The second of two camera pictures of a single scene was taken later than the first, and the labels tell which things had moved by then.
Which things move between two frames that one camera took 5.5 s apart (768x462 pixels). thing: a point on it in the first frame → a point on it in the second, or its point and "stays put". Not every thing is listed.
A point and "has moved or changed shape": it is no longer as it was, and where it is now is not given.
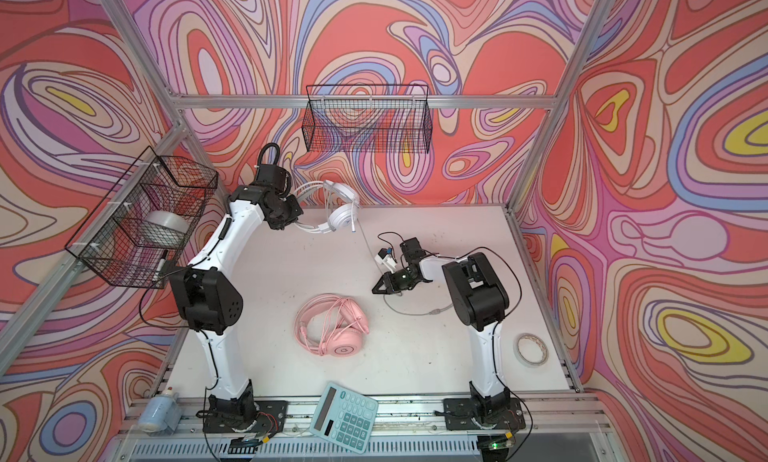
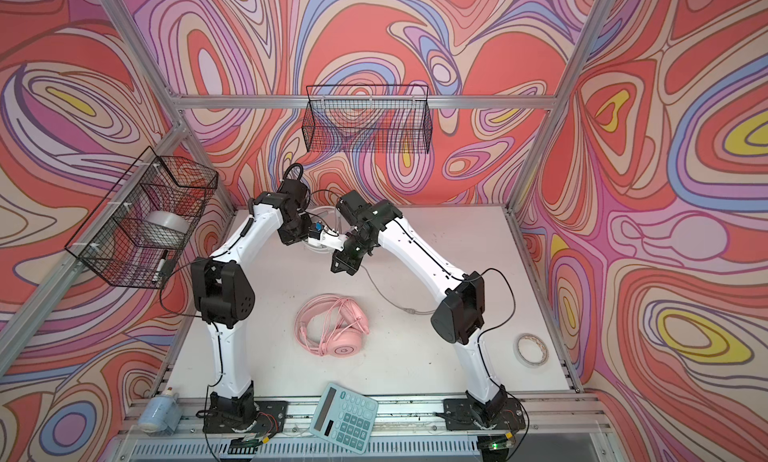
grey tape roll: (164, 229) stays put
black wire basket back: (373, 118) stays put
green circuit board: (243, 445) stays put
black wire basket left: (136, 233) stays put
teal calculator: (343, 417) stays put
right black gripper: (390, 283) → (344, 265)
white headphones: (344, 203) has moved or changed shape
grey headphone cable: (384, 295) has moved or changed shape
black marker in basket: (162, 261) stays put
